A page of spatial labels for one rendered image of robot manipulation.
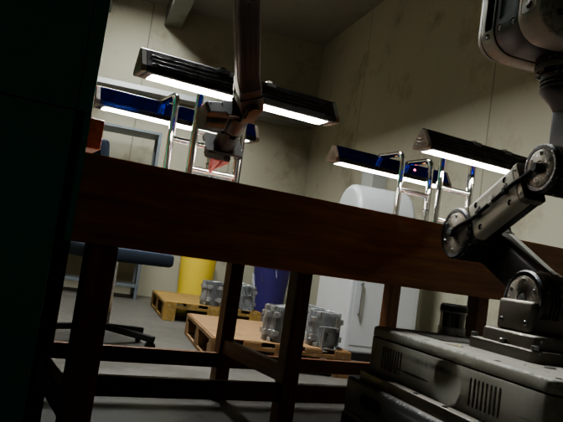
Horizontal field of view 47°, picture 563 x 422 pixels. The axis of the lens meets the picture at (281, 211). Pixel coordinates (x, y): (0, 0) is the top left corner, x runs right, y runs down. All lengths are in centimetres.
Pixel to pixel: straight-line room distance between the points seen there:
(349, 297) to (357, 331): 24
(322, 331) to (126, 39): 531
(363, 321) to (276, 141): 411
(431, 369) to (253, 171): 689
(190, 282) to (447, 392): 611
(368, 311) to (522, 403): 354
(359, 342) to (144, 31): 500
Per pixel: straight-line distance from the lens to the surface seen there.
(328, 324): 382
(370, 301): 468
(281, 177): 828
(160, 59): 180
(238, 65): 149
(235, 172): 202
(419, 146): 223
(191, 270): 733
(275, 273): 734
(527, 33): 146
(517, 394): 119
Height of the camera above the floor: 59
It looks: 5 degrees up
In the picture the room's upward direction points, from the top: 8 degrees clockwise
